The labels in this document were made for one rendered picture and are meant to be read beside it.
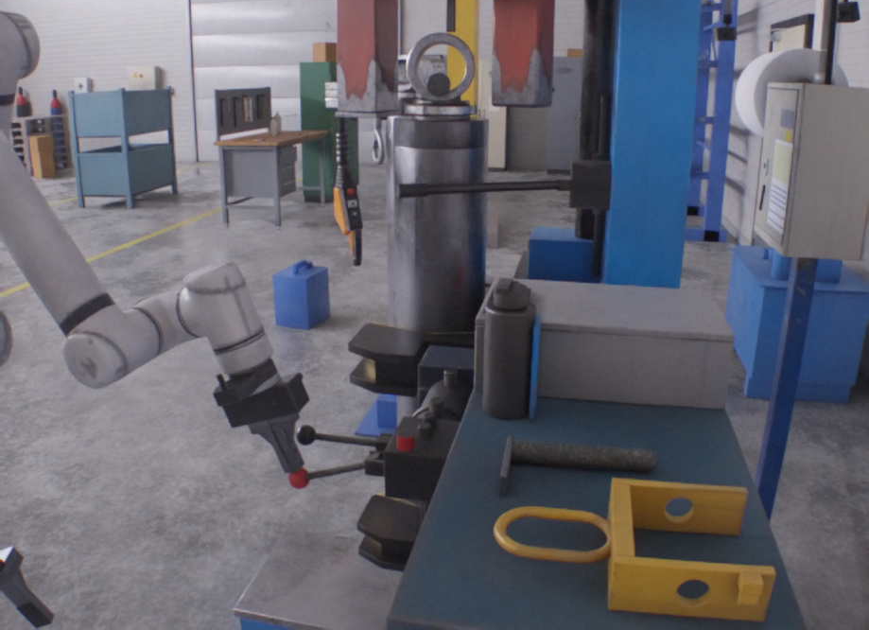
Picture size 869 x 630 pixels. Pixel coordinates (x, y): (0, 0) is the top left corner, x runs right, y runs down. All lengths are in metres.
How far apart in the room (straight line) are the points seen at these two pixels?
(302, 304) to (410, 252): 2.95
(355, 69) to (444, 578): 1.18
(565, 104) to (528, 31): 10.19
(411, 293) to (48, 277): 0.82
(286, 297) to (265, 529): 2.15
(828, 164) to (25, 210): 1.58
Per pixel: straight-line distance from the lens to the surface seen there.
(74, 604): 2.53
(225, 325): 1.08
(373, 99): 1.61
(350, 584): 2.17
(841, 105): 1.73
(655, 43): 1.46
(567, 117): 11.65
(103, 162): 9.46
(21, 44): 1.35
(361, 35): 1.63
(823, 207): 1.74
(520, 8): 1.47
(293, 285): 4.46
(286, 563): 2.27
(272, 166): 7.41
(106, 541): 2.77
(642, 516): 0.85
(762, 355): 3.73
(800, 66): 2.02
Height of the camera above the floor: 1.56
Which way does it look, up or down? 16 degrees down
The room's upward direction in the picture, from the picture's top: 1 degrees clockwise
